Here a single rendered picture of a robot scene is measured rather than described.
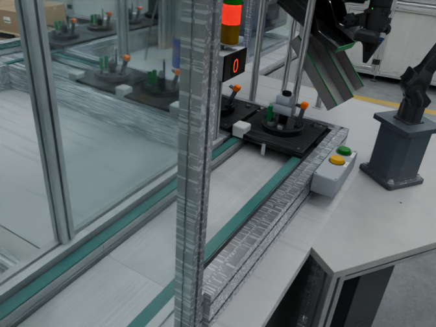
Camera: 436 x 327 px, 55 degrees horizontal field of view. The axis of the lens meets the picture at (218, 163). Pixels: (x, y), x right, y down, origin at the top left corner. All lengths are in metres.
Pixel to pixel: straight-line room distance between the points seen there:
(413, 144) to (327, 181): 0.31
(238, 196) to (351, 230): 0.31
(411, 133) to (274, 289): 0.62
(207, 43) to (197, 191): 0.17
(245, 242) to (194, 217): 0.40
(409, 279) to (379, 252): 1.33
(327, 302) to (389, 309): 1.13
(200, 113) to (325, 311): 0.83
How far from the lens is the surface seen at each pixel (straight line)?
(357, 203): 1.29
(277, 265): 1.01
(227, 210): 1.06
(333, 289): 1.12
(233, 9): 1.13
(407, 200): 1.38
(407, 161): 1.39
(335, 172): 1.21
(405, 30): 5.27
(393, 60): 5.35
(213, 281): 0.81
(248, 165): 1.25
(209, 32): 0.42
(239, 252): 0.88
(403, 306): 2.31
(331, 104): 1.52
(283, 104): 1.33
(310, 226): 1.15
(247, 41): 2.35
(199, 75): 0.43
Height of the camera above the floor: 1.55
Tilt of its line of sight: 30 degrees down
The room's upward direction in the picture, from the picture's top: 5 degrees clockwise
